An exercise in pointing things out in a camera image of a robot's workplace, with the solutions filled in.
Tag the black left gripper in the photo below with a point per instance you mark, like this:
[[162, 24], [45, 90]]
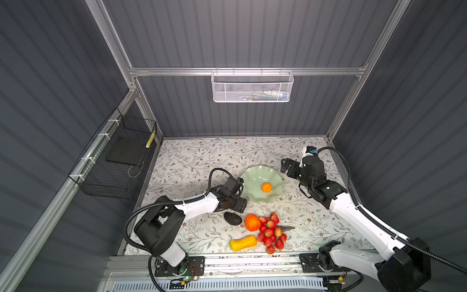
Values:
[[241, 205]]

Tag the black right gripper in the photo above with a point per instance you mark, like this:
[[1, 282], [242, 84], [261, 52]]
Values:
[[294, 166]]

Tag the dark avocado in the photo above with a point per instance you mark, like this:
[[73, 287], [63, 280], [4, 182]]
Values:
[[232, 218]]

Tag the small orange tangerine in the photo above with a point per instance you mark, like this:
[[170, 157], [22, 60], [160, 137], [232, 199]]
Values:
[[266, 187]]

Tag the yellow squash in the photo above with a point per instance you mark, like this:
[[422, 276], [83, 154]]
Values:
[[244, 243]]

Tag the red grape bunch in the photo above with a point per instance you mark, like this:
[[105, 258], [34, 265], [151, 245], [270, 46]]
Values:
[[272, 234]]

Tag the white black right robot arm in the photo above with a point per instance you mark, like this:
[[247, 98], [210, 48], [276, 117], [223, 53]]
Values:
[[399, 264]]

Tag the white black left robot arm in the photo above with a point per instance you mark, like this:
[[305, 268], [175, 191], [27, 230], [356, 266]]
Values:
[[158, 227]]

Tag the pale green wavy fruit bowl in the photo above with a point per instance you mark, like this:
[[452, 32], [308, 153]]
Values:
[[254, 177]]

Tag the bottles in white basket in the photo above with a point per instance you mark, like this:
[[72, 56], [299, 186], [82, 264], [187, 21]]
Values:
[[266, 96]]

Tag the yellow marker in basket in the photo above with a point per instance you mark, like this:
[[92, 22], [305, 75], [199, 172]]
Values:
[[150, 140]]

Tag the black pad in basket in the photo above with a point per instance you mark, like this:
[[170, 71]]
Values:
[[128, 151]]

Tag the white vent panel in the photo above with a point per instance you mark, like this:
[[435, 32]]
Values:
[[264, 284]]

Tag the white wire mesh basket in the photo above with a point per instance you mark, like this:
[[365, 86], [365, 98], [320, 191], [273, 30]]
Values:
[[228, 85]]

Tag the black wire basket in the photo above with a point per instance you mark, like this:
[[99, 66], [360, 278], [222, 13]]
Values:
[[97, 177]]

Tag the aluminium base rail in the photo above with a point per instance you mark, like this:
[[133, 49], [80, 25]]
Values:
[[131, 267]]

